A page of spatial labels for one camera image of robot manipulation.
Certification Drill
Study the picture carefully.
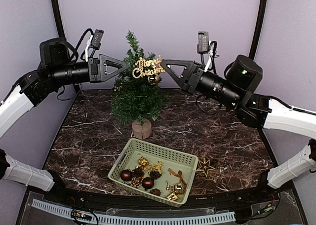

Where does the white slotted cable duct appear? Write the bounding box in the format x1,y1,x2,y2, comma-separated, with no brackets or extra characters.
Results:
31,199,236,225

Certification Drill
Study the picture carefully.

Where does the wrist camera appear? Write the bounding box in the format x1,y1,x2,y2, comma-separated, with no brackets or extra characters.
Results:
197,31,218,72
80,29,104,62

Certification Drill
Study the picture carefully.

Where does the cream perforated plastic basket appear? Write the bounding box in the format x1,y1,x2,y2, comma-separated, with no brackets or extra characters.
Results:
108,138,198,207

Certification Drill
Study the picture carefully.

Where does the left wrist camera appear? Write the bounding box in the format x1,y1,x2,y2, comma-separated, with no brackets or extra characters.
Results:
80,29,104,62

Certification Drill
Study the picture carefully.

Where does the gold bead cluster ornament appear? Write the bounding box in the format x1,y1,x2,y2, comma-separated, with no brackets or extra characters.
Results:
130,177,143,188

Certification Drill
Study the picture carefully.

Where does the gold gift box ornament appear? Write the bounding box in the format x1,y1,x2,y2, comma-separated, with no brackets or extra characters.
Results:
166,192,179,201
138,157,149,167

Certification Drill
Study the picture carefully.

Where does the black corner frame post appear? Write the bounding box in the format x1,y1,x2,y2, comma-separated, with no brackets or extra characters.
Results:
51,0,66,38

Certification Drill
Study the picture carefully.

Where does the pine cone ornament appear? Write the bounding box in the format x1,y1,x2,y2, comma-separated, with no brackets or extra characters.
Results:
150,171,162,180
132,166,144,178
150,188,161,196

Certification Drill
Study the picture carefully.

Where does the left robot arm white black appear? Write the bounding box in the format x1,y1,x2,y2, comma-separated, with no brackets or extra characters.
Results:
0,37,129,203

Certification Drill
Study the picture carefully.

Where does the gold star ornament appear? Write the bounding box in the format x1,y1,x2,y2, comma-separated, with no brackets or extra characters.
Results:
196,157,216,178

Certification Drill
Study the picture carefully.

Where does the small green christmas tree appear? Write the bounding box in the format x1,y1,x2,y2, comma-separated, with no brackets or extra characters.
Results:
111,31,166,140

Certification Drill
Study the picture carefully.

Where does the gold reindeer ornament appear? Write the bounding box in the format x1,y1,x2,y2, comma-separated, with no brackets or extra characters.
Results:
144,161,163,174

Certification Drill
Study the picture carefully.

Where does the brown ball ornament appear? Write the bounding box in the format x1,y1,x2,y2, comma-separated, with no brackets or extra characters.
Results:
120,169,133,182
141,177,155,189

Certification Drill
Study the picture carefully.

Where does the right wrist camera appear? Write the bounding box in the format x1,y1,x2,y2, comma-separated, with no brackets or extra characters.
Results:
197,31,218,72

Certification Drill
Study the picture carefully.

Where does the brown ball ornament front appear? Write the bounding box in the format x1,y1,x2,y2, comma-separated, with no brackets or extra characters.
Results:
120,169,133,182

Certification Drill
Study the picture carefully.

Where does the black front table rail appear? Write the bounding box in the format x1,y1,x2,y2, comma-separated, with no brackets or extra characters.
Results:
44,185,279,212

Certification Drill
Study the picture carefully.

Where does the gold berry sprig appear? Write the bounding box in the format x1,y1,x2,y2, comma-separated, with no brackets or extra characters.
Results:
113,83,124,92

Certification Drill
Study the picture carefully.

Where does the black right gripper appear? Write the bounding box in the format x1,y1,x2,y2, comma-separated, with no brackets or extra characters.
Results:
161,59,242,109

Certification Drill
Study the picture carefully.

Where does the shiny gold ball ornament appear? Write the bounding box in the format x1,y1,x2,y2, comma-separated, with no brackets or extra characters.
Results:
173,182,187,194

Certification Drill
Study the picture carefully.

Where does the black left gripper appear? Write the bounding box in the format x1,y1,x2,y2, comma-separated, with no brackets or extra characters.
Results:
50,53,129,86

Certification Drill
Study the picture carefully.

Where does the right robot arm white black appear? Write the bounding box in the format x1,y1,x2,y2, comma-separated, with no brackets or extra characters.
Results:
160,55,316,202

